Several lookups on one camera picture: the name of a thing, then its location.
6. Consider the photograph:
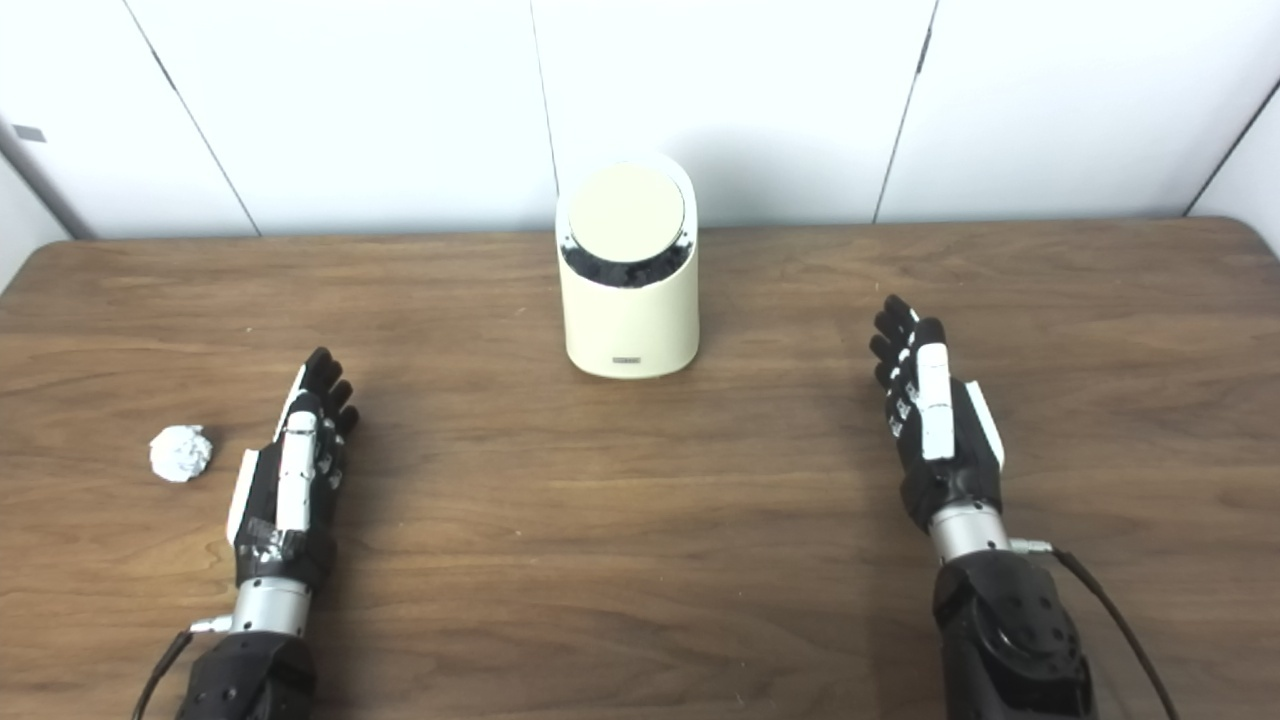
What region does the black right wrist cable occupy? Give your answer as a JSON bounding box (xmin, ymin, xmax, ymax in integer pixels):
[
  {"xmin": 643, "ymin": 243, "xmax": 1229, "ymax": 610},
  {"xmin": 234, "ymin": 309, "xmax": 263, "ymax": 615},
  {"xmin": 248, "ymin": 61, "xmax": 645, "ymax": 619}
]
[{"xmin": 1010, "ymin": 538, "xmax": 1181, "ymax": 720}]

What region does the white paper ball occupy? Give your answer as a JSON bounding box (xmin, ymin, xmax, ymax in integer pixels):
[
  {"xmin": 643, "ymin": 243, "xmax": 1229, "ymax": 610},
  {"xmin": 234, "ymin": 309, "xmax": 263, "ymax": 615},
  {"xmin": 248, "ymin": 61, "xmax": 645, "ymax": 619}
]
[{"xmin": 149, "ymin": 424, "xmax": 215, "ymax": 484}]

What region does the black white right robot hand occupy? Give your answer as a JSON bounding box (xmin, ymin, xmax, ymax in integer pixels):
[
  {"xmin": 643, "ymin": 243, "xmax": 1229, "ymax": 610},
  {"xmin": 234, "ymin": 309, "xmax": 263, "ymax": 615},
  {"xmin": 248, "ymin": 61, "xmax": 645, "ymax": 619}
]
[{"xmin": 868, "ymin": 294, "xmax": 1006, "ymax": 534}]

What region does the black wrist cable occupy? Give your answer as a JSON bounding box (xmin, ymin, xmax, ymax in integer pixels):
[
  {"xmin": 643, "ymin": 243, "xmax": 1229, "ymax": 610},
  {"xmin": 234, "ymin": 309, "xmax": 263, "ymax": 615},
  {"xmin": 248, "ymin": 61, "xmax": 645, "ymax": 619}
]
[
  {"xmin": 1010, "ymin": 538, "xmax": 1181, "ymax": 720},
  {"xmin": 130, "ymin": 618, "xmax": 233, "ymax": 720}
]

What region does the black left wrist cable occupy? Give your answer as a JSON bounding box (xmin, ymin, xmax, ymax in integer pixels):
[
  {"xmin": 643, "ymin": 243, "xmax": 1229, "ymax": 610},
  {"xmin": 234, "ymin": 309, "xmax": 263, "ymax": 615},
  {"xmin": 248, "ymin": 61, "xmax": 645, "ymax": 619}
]
[{"xmin": 130, "ymin": 618, "xmax": 233, "ymax": 720}]

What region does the round cream bin lid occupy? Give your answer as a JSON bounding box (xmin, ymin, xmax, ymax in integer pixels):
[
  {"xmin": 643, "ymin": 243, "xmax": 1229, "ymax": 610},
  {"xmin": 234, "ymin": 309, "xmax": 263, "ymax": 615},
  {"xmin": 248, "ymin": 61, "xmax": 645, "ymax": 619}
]
[{"xmin": 567, "ymin": 165, "xmax": 687, "ymax": 253}]

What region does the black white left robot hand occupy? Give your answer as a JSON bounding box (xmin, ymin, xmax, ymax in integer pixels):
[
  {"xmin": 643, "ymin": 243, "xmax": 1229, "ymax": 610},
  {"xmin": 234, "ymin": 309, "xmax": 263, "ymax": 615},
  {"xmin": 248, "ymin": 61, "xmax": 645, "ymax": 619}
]
[{"xmin": 226, "ymin": 346, "xmax": 361, "ymax": 591}]

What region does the cream-colored desktop bin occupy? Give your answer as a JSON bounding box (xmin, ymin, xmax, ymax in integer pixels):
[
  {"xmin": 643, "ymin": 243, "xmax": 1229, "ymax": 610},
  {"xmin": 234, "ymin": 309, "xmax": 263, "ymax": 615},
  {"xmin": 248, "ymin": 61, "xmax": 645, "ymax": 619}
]
[{"xmin": 556, "ymin": 152, "xmax": 701, "ymax": 381}]

